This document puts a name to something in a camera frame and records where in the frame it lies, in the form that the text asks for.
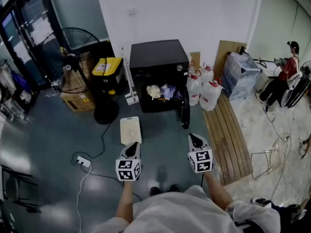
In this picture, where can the clear plastic storage box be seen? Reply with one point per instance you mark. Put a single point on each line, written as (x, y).
(238, 81)

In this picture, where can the person's left black shoe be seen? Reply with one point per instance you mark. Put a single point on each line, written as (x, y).
(155, 191)

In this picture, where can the black framed glass door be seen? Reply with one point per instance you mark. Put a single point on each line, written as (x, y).
(26, 33)

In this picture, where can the cream clothes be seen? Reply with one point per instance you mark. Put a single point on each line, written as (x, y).
(153, 91)

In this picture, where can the white power strip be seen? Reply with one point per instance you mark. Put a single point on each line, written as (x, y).
(83, 161)

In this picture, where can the large cardboard sheet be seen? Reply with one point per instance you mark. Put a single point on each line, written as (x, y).
(226, 52)

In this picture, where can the black washing machine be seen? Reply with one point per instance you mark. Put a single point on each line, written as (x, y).
(158, 54)

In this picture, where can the person's white shirt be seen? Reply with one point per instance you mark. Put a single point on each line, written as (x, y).
(175, 212)

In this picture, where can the brown cardboard box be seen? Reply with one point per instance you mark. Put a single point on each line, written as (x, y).
(77, 101)

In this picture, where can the person's left forearm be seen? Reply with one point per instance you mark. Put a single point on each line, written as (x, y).
(125, 203)

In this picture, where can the person's right forearm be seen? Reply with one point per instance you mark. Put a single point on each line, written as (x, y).
(217, 193)

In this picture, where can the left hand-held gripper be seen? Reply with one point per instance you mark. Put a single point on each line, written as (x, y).
(128, 169)

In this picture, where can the cream plastic laundry basket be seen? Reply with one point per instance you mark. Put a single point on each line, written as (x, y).
(130, 130)

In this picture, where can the black pedestal fan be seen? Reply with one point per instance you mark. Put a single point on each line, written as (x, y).
(107, 111)

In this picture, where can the wooden slat panel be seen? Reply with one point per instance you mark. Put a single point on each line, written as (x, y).
(226, 142)

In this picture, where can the small cardboard sheet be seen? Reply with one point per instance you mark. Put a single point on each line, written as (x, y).
(195, 58)

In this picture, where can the lavender clothes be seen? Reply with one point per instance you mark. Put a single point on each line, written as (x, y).
(168, 91)

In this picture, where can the person's black shoe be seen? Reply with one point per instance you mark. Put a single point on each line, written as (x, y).
(155, 191)
(174, 188)

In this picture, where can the black metal frame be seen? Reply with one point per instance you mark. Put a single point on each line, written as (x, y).
(18, 176)

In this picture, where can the black bin with yellow lid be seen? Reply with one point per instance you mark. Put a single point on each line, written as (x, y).
(107, 67)

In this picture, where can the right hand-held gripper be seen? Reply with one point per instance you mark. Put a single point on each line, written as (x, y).
(202, 160)

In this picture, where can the person's right black shoe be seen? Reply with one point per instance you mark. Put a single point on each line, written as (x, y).
(174, 188)

